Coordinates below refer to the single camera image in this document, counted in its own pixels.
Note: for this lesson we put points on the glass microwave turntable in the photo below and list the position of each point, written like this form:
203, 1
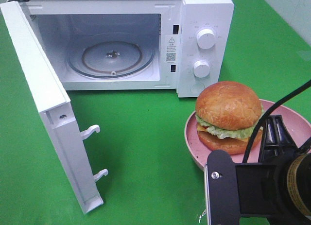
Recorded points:
112, 55

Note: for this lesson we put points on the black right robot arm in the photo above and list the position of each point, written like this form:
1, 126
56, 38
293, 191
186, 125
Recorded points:
299, 183

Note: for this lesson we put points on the round door release button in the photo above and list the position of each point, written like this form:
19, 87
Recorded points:
197, 88

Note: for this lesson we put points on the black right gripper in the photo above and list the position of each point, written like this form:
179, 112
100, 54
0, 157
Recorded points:
262, 187

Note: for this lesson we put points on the white round knob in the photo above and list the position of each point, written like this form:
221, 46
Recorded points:
206, 38
201, 69

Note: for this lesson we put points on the white microwave door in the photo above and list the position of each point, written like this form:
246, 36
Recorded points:
54, 107

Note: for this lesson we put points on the burger with lettuce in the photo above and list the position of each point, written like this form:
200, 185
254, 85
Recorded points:
227, 113

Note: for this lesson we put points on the lower white round knob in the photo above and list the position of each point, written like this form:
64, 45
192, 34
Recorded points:
201, 69

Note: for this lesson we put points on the upper white round knob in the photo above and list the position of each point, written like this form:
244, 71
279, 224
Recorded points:
206, 38

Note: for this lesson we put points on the white microwave oven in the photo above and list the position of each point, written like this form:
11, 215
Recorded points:
59, 23

